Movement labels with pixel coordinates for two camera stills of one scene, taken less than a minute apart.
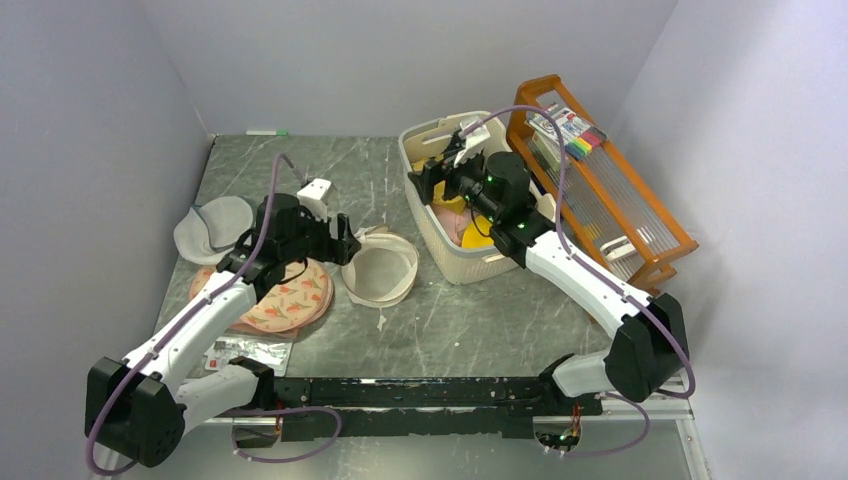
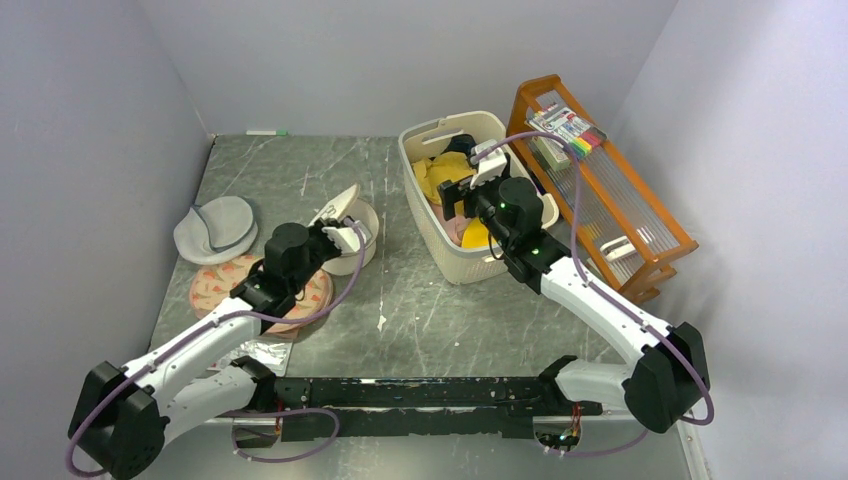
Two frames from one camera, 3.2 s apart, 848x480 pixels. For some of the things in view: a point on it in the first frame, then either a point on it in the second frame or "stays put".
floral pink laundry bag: x=299 y=299 stays put
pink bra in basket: x=454 y=222 stays put
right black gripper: x=435 y=171 to x=452 y=192
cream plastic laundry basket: x=423 y=140 stays put
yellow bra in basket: x=478 y=235 stays put
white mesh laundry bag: x=383 y=271 to x=344 y=263
